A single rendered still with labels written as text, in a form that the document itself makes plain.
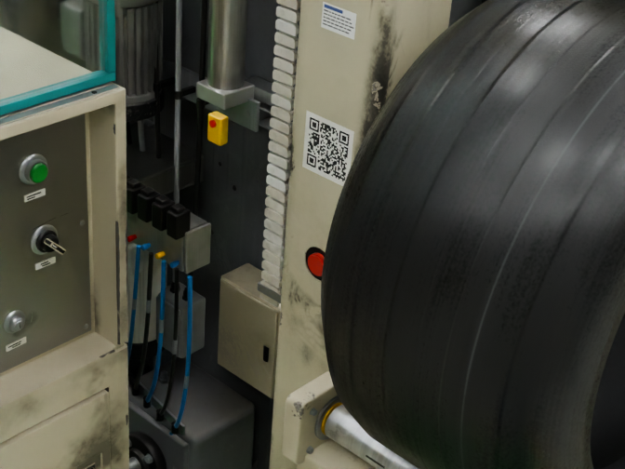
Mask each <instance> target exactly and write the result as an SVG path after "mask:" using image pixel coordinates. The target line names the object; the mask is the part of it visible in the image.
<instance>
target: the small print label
mask: <svg viewBox="0 0 625 469"><path fill-rule="evenodd" d="M355 23H356V14H355V13H352V12H351V11H348V10H345V9H343V8H340V7H336V6H333V5H330V4H329V3H326V2H323V11H322V23H321V27H323V28H325V29H328V30H329V31H332V32H334V33H337V34H341V35H344V36H346V37H349V38H351V39H353V40H354V34H355Z"/></svg>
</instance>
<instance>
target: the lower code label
mask: <svg viewBox="0 0 625 469"><path fill-rule="evenodd" d="M353 134H354V131H352V130H349V129H347V128H346V127H343V126H340V125H338V124H336V123H334V122H331V121H329V120H327V119H325V118H323V117H321V116H319V115H317V114H313V113H311V112H309V111H307V112H306V124H305V137H304V149H303V162H302V166H303V167H304V168H307V169H308V170H310V171H312V172H314V173H316V174H318V175H320V176H322V177H325V178H327V179H329V180H331V181H333V182H335V183H337V184H339V185H341V186H343V185H344V182H345V181H346V178H347V176H348V173H349V171H350V168H351V162H352V144H353Z"/></svg>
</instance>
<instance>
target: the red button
mask: <svg viewBox="0 0 625 469"><path fill-rule="evenodd" d="M324 258H325V257H324V256H323V255H322V254H320V253H318V252H314V253H313V254H311V255H310V256H309V258H308V266H309V268H310V270H311V272H312V273H313V274H314V275H317V276H322V272H323V265H324Z"/></svg>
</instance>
